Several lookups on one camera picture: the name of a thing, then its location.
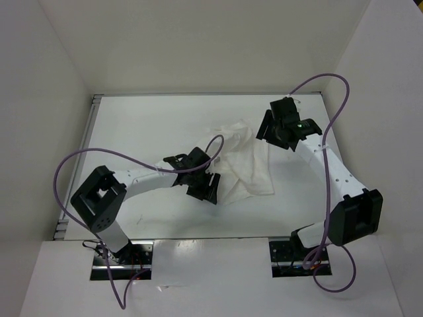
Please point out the white pleated skirt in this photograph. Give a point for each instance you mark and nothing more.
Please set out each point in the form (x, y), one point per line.
(242, 162)

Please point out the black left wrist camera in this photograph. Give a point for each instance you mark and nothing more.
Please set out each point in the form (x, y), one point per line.
(195, 158)

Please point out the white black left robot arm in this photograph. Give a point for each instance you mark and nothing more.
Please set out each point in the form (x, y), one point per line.
(100, 197)

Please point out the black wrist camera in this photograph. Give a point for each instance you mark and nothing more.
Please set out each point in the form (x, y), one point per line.
(195, 158)
(285, 109)

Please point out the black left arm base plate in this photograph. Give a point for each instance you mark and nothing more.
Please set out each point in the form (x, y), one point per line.
(135, 264)

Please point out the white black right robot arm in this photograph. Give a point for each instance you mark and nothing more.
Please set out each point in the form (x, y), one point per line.
(283, 178)

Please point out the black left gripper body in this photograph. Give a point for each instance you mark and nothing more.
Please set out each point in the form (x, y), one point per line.
(198, 183)

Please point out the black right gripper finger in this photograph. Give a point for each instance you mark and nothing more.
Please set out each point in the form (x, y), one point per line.
(265, 130)
(209, 188)

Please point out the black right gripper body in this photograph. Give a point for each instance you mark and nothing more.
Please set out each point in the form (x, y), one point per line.
(275, 138)

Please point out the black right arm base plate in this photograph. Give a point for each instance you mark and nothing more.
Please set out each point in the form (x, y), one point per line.
(286, 263)

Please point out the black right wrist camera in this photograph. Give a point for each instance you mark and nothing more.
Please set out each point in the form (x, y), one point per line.
(285, 109)

